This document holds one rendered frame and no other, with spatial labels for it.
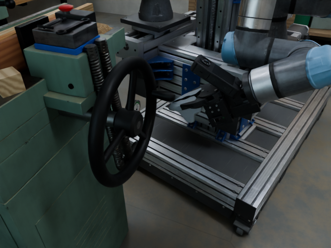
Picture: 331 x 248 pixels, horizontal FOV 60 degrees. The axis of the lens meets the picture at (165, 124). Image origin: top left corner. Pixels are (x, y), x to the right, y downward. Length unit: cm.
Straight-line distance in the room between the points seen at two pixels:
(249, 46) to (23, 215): 63
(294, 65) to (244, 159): 93
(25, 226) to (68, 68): 37
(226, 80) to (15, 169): 47
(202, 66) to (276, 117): 125
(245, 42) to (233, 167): 84
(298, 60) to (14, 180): 60
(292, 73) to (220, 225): 100
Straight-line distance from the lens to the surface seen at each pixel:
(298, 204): 164
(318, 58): 59
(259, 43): 69
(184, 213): 147
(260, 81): 60
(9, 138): 63
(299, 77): 59
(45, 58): 64
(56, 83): 65
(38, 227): 79
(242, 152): 149
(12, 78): 62
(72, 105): 63
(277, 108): 192
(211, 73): 61
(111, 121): 64
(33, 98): 65
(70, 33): 60
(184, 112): 68
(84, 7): 104
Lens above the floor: 118
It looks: 36 degrees down
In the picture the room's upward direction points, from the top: straight up
